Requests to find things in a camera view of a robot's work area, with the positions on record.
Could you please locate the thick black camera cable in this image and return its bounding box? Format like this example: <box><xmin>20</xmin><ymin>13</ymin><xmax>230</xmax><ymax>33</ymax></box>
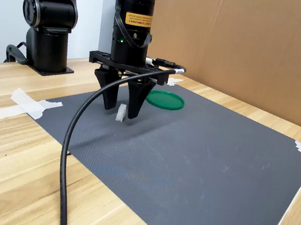
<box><xmin>48</xmin><ymin>44</ymin><xmax>188</xmax><ymax>225</ymax></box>

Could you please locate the large brown cardboard partition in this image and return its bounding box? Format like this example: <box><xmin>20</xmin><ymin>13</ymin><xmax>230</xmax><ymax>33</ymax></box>
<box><xmin>136</xmin><ymin>0</ymin><xmax>301</xmax><ymax>134</ymax></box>

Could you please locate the dark grey mat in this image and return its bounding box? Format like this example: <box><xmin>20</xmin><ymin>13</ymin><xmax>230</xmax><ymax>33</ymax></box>
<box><xmin>13</xmin><ymin>60</ymin><xmax>301</xmax><ymax>225</ymax></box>

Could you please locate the round green lid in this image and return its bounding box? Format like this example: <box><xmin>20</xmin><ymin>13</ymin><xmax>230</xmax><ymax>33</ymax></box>
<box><xmin>145</xmin><ymin>88</ymin><xmax>187</xmax><ymax>114</ymax></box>

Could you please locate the black base cable plug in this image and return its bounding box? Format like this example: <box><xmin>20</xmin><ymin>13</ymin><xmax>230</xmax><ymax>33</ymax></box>
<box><xmin>4</xmin><ymin>38</ymin><xmax>33</xmax><ymax>67</ymax></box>

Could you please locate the small white plastic terminal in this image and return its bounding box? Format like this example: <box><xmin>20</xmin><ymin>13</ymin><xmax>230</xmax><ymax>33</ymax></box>
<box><xmin>115</xmin><ymin>103</ymin><xmax>127</xmax><ymax>123</ymax></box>

